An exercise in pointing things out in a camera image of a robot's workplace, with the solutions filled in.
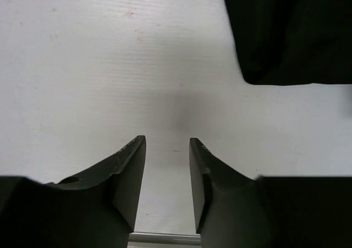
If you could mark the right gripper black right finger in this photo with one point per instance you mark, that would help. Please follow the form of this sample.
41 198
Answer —
232 210

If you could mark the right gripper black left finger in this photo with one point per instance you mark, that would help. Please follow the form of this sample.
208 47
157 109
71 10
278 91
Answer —
93 208

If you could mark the black pleated skirt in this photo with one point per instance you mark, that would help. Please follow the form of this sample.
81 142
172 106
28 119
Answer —
292 42

